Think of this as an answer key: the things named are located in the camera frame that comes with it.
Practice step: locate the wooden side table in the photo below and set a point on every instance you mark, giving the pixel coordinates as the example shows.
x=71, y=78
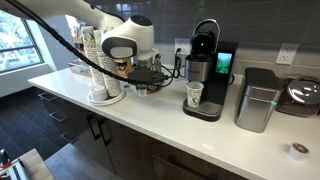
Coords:
x=33, y=166

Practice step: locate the black silver coffee machine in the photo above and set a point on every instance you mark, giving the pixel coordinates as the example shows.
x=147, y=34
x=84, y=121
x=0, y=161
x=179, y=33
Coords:
x=213, y=90

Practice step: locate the round white cup tray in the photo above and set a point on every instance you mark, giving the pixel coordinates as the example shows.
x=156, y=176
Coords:
x=113, y=99

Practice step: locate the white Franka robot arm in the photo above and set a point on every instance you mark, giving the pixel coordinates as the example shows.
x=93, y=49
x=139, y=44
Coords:
x=133, y=33

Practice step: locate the dark round appliance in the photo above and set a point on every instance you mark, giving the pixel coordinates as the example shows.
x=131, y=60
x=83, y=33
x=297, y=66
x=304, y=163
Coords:
x=300, y=96

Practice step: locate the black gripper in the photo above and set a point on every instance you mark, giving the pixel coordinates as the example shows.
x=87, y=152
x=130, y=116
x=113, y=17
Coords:
x=148, y=76

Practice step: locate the window with outdoor view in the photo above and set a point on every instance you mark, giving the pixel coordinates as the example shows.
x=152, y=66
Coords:
x=16, y=43

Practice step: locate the white cup lid stack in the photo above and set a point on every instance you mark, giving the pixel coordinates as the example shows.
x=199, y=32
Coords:
x=99, y=93

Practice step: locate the small white coffee pod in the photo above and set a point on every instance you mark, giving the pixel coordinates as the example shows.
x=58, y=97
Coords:
x=142, y=93

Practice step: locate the dark lower cabinets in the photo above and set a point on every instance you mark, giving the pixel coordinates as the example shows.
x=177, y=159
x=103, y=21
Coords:
x=126, y=150

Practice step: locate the white wall outlet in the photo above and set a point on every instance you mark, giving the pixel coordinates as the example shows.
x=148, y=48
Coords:
x=287, y=54
x=183, y=45

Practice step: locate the patterned paper cup stack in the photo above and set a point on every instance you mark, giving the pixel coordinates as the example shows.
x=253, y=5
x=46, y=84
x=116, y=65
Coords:
x=111, y=81
x=91, y=56

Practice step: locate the white coffee pod, brown lid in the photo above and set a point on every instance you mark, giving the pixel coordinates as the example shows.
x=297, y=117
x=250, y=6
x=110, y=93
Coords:
x=297, y=151

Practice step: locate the silver countertop bin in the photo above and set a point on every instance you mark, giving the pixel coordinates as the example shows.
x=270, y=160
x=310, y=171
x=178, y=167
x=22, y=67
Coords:
x=256, y=103

